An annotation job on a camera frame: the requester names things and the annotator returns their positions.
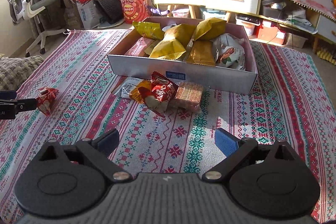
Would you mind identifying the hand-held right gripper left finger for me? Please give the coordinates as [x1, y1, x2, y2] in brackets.
[39, 128, 133, 183]

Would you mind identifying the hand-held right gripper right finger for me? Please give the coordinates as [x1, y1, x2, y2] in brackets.
[202, 128, 296, 183]

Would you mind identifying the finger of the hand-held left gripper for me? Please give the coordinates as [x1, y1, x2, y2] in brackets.
[0, 91, 17, 100]
[0, 99, 38, 111]

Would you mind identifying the small red snack packet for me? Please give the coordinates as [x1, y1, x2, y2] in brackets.
[35, 87, 60, 117]

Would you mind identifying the pink cardboard box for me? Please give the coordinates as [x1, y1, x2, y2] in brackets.
[107, 17, 259, 96]

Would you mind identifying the large white printed snack packet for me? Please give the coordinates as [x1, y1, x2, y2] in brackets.
[212, 33, 249, 71]

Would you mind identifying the gold bar snack packet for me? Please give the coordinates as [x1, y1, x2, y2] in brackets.
[186, 40, 217, 67]

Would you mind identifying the yellow pastry packet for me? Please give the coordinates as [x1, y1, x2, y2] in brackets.
[192, 17, 227, 42]
[148, 24, 196, 60]

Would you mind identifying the yellow blue-logo chips packet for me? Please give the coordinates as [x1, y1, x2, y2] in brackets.
[132, 20, 165, 41]

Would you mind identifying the grey knitted blanket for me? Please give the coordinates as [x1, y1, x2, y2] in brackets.
[0, 55, 44, 92]

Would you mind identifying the white orange snack packet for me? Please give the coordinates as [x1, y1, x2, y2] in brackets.
[112, 76, 152, 104]

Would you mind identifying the patterned woven cloth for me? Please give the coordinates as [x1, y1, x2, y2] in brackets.
[0, 28, 336, 224]

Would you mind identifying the brown cereal bar packet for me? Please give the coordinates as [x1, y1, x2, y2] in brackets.
[170, 82, 205, 114]

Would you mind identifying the white office chair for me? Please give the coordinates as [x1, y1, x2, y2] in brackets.
[0, 0, 69, 58]

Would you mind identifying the pink snack packet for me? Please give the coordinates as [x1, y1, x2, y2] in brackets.
[123, 37, 156, 58]

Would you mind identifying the white paper bag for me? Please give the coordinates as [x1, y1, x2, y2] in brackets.
[76, 0, 103, 29]

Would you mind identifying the red storage box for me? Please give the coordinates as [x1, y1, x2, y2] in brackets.
[257, 20, 287, 46]

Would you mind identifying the clear plastic bin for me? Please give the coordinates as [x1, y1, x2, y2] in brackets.
[284, 32, 309, 49]

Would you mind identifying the black mesh basket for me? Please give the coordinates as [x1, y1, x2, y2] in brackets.
[93, 0, 124, 25]

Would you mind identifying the red round-print gift bag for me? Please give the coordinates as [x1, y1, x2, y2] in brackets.
[118, 0, 152, 25]

